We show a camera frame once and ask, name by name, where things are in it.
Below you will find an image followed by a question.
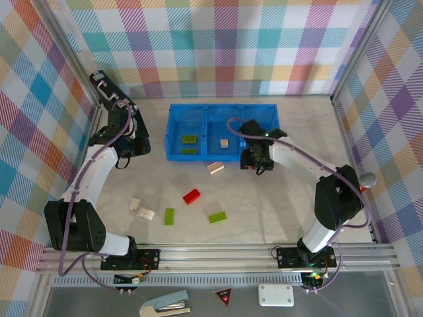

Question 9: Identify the blue three-compartment bin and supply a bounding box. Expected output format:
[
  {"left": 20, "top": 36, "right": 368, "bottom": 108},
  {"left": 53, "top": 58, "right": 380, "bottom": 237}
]
[{"left": 165, "top": 103, "right": 281, "bottom": 162}]

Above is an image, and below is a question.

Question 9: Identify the red lego brick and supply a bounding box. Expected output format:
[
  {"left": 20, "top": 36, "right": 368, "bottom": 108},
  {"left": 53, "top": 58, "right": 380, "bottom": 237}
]
[{"left": 182, "top": 188, "right": 202, "bottom": 205}]

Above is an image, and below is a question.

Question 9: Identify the black briefcase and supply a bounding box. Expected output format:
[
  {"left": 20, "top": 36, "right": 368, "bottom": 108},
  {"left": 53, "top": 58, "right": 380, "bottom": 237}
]
[{"left": 89, "top": 69, "right": 150, "bottom": 143}]

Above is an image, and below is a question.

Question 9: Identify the red glitter toy microphone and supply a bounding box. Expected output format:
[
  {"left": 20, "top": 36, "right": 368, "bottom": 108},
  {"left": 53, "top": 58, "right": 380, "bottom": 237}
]
[{"left": 359, "top": 172, "right": 377, "bottom": 193}]

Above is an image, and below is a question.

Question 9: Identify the small power connector board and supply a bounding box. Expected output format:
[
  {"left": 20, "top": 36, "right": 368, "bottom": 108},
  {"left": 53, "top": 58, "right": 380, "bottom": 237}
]
[
  {"left": 301, "top": 270, "right": 327, "bottom": 287},
  {"left": 114, "top": 273, "right": 147, "bottom": 287}
]

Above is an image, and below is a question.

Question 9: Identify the slotted aluminium strip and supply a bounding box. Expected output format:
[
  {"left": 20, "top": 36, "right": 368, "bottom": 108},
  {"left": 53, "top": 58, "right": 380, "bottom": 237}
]
[{"left": 52, "top": 276, "right": 303, "bottom": 287}]

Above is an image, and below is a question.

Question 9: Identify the white rectangular plate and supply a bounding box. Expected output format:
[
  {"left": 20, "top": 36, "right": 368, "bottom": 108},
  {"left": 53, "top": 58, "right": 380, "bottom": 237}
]
[{"left": 257, "top": 283, "right": 295, "bottom": 307}]

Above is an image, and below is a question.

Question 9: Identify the red triangle sign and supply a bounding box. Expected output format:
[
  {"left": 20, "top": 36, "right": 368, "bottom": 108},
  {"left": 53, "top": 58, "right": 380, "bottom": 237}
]
[{"left": 213, "top": 287, "right": 233, "bottom": 307}]

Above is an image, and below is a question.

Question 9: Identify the grey-blue stapler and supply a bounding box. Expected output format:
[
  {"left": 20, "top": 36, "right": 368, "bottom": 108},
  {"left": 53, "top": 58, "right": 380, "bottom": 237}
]
[{"left": 139, "top": 289, "right": 192, "bottom": 317}]

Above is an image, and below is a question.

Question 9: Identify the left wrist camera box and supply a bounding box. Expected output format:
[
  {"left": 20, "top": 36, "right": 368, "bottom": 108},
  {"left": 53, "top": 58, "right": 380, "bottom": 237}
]
[{"left": 127, "top": 114, "right": 138, "bottom": 139}]

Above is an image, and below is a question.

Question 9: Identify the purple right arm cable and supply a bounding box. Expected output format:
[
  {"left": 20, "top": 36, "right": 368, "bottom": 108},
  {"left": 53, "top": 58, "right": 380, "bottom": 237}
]
[{"left": 226, "top": 118, "right": 373, "bottom": 295}]

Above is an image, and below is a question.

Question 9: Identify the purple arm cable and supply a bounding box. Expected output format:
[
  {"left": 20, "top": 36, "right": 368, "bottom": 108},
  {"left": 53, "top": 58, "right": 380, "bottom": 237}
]
[
  {"left": 58, "top": 98, "right": 133, "bottom": 292},
  {"left": 226, "top": 118, "right": 373, "bottom": 295}
]

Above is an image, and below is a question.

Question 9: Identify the aluminium side rail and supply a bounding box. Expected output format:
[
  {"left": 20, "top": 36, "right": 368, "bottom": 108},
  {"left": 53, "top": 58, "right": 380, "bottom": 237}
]
[
  {"left": 331, "top": 97, "right": 381, "bottom": 245},
  {"left": 58, "top": 107, "right": 103, "bottom": 247}
]

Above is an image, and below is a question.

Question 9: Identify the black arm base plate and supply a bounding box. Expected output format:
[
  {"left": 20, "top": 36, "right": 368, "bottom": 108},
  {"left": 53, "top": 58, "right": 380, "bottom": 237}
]
[
  {"left": 276, "top": 246, "right": 338, "bottom": 269},
  {"left": 100, "top": 248, "right": 161, "bottom": 271}
]

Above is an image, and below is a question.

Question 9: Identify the aluminium front rail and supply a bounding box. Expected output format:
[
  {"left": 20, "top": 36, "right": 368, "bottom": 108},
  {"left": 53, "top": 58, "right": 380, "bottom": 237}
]
[{"left": 36, "top": 244, "right": 401, "bottom": 273}]

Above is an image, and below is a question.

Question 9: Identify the aluminium frame post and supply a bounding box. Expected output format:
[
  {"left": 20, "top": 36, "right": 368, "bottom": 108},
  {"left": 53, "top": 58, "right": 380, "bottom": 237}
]
[
  {"left": 330, "top": 0, "right": 397, "bottom": 103},
  {"left": 34, "top": 0, "right": 103, "bottom": 112}
]

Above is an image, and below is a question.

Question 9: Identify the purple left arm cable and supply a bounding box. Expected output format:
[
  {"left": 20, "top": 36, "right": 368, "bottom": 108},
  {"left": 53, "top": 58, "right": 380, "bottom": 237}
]
[{"left": 58, "top": 98, "right": 133, "bottom": 292}]

